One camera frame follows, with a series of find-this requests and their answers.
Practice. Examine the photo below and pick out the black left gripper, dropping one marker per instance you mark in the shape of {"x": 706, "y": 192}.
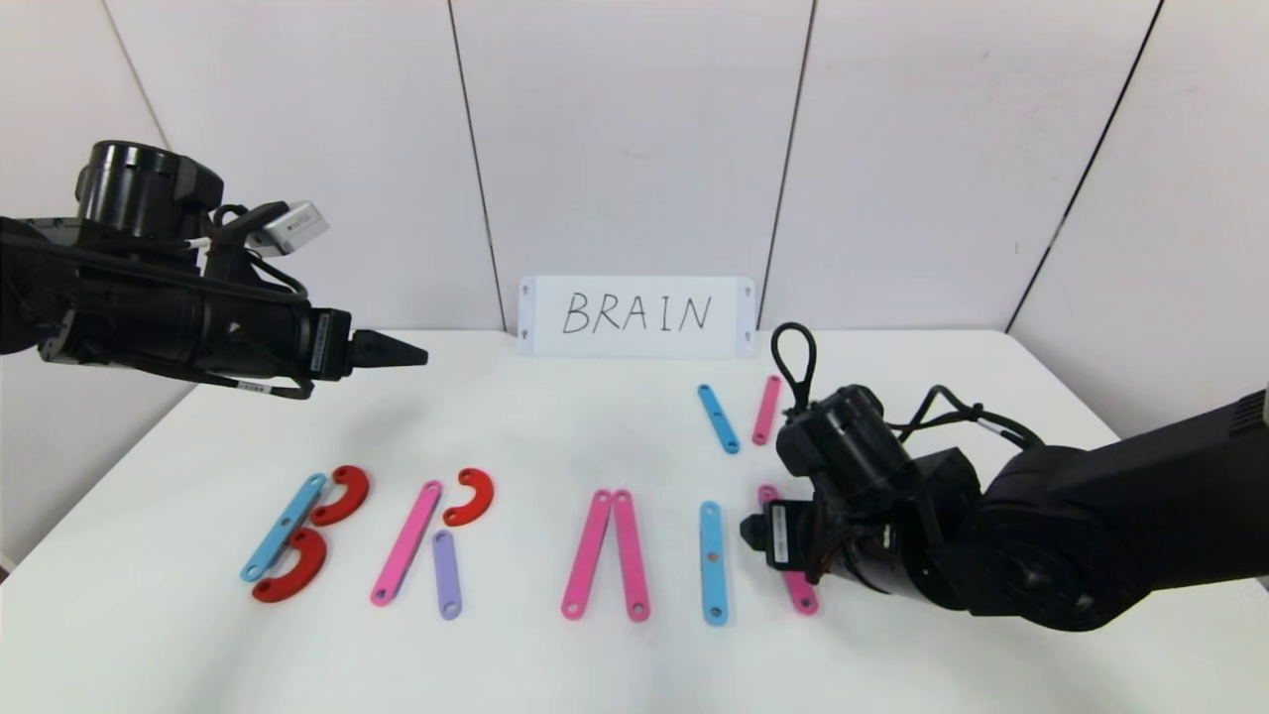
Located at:
{"x": 328, "y": 344}

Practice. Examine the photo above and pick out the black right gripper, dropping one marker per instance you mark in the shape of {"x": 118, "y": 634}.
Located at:
{"x": 782, "y": 536}

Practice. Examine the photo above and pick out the long pink bar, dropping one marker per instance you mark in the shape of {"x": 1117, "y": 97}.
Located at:
{"x": 631, "y": 555}
{"x": 406, "y": 545}
{"x": 587, "y": 555}
{"x": 803, "y": 595}

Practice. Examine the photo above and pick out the short pink bar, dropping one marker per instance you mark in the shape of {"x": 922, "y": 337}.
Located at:
{"x": 766, "y": 407}

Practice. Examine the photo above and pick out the short blue bar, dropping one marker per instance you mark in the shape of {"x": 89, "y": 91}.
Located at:
{"x": 710, "y": 404}

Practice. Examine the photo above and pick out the small red curved piece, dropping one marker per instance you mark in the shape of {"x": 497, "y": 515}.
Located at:
{"x": 484, "y": 494}

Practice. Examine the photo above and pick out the short purple bar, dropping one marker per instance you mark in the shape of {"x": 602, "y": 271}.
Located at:
{"x": 446, "y": 575}

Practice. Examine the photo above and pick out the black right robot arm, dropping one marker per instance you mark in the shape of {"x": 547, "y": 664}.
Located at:
{"x": 1091, "y": 526}

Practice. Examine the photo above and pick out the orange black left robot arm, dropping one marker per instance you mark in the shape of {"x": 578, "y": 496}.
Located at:
{"x": 119, "y": 307}

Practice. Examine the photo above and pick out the white BRAIN sign card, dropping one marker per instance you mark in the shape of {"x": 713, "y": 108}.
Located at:
{"x": 634, "y": 347}

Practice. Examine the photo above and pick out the long light blue bar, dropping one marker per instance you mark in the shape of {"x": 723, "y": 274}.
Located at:
{"x": 713, "y": 585}
{"x": 297, "y": 509}

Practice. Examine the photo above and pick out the medium red curved piece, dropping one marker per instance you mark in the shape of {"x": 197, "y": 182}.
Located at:
{"x": 357, "y": 488}

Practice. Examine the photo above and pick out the large red curved piece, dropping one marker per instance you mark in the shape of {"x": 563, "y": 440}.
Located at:
{"x": 313, "y": 567}

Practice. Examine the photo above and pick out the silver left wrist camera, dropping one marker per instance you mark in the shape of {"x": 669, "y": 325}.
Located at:
{"x": 292, "y": 228}

